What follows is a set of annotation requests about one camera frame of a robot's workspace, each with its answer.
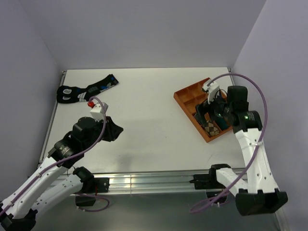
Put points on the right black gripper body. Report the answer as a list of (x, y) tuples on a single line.
[(219, 107)]

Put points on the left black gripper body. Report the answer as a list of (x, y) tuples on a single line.
[(98, 129)]

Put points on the black blue sport sock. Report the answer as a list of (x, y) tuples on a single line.
[(67, 94)]

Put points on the black white striped sock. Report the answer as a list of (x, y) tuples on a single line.
[(199, 119)]

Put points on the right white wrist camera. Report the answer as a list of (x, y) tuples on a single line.
[(211, 88)]

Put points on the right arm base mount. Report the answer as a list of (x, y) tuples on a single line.
[(201, 182)]

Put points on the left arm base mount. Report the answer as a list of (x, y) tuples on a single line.
[(101, 185)]

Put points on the aluminium frame rail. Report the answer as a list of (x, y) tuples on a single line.
[(159, 149)]

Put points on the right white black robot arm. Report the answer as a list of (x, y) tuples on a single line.
[(255, 189)]

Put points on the teal rolled sock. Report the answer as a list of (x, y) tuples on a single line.
[(222, 124)]

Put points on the brown argyle rolled sock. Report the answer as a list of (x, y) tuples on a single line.
[(210, 129)]

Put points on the orange compartment tray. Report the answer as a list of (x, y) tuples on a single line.
[(187, 98)]

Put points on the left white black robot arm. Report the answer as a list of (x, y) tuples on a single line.
[(18, 212)]

